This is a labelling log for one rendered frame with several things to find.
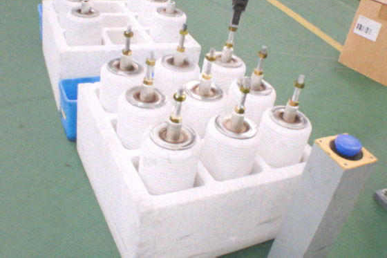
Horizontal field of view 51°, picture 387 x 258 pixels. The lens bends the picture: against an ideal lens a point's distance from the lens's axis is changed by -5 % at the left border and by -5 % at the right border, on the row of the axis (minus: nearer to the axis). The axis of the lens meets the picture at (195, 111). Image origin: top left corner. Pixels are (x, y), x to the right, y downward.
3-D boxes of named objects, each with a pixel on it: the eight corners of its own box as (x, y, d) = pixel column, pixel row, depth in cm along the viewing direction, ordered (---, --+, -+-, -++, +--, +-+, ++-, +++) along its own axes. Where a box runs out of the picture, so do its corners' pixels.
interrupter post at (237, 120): (243, 131, 72) (248, 115, 71) (230, 131, 72) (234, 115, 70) (240, 124, 74) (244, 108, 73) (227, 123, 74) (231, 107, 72)
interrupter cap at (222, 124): (262, 141, 71) (263, 137, 71) (220, 140, 69) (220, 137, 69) (249, 115, 77) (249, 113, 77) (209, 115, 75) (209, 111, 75)
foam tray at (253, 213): (217, 128, 117) (231, 70, 108) (303, 229, 89) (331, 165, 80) (76, 149, 100) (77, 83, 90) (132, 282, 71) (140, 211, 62)
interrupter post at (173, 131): (182, 140, 67) (186, 123, 66) (168, 143, 66) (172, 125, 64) (175, 131, 69) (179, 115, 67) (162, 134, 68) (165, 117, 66)
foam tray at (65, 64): (150, 46, 156) (155, -1, 147) (191, 102, 127) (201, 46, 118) (42, 50, 140) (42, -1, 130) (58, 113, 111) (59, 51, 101)
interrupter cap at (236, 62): (242, 72, 92) (242, 69, 92) (207, 65, 92) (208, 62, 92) (242, 58, 99) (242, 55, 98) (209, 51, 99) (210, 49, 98)
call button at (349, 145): (345, 142, 63) (350, 131, 62) (363, 158, 60) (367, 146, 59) (326, 146, 61) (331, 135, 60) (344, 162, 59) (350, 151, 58)
